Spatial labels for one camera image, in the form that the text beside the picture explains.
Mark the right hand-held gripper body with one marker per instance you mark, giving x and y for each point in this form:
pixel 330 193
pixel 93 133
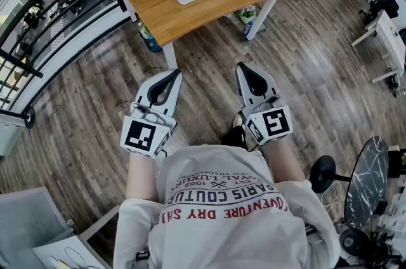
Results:
pixel 276 125

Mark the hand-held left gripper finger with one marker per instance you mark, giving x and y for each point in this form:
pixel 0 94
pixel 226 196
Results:
pixel 169 90
pixel 151 88

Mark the black round stand base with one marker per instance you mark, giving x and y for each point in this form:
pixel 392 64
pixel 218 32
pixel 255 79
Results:
pixel 322 174

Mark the white box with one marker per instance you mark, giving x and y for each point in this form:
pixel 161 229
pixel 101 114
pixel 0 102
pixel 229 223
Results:
pixel 9 134

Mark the person's black trouser leg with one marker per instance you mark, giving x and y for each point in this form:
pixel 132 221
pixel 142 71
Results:
pixel 234 136

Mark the black marble round table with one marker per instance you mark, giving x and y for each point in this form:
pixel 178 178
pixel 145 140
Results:
pixel 368 182

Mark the black office chair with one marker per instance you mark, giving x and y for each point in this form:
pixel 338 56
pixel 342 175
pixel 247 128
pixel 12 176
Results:
pixel 385 4

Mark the black round wheel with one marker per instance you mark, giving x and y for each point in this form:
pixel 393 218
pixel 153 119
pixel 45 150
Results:
pixel 30 117

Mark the black round lamp base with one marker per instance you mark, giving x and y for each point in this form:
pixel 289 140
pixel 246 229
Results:
pixel 352 240

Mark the person's right forearm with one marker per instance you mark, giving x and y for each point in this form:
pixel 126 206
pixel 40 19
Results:
pixel 284 163

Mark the blue labelled water bottle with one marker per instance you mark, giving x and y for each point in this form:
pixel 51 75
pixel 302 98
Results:
pixel 248 30

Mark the person's white printed shirt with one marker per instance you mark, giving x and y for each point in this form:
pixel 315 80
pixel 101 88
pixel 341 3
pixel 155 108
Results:
pixel 222 229

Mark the white desk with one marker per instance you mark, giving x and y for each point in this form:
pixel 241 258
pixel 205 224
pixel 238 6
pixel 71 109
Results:
pixel 390 36

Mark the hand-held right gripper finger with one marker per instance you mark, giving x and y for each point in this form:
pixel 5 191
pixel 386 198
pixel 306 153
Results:
pixel 261 80
pixel 246 83

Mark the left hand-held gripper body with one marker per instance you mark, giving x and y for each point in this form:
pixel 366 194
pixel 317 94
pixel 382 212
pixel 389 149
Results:
pixel 149 134

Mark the white cabinet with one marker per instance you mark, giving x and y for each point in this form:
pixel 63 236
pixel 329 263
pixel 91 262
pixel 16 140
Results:
pixel 28 223

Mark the person's light shoe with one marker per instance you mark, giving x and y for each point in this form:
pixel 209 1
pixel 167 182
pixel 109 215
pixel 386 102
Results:
pixel 238 120

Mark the person's left forearm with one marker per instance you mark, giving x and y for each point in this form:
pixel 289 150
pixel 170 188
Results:
pixel 142 175

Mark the wooden table with white legs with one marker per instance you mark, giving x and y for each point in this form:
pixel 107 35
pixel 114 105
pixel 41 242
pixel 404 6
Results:
pixel 158 10

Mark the small potted flower plant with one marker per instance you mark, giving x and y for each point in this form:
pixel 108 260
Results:
pixel 247 15

